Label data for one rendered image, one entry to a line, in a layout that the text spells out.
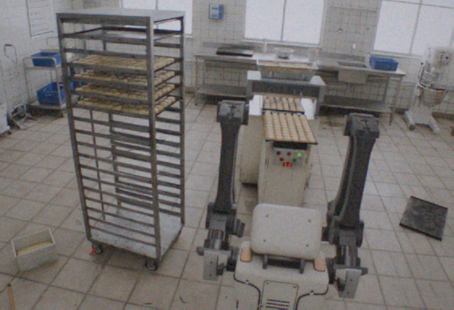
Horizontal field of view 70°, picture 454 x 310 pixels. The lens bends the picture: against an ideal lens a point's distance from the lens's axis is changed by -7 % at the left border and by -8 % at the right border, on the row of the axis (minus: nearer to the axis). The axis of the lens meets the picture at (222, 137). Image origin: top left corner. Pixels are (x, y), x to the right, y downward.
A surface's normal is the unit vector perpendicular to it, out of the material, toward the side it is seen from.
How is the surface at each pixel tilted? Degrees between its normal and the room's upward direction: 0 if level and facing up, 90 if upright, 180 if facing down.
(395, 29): 90
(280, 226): 48
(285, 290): 82
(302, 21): 90
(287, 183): 90
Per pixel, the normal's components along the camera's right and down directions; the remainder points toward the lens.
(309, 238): -0.08, -0.32
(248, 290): -0.15, 0.27
